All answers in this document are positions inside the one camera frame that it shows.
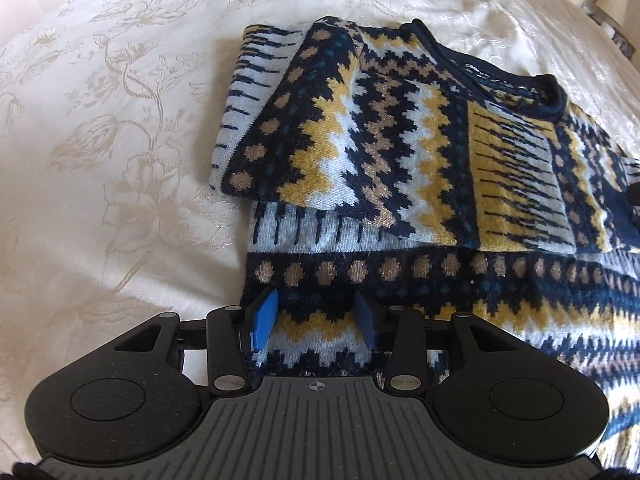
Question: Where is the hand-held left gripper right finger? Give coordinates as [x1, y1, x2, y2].
[353, 292, 527, 394]

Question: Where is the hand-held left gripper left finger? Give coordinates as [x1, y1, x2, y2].
[114, 290, 280, 395]

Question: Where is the navy yellow patterned knit sweater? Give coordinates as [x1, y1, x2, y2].
[209, 17, 640, 472]

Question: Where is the cream floral embroidered bedspread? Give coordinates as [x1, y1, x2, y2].
[0, 0, 640, 461]

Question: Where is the cream table lamp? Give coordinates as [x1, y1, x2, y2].
[595, 0, 632, 27]

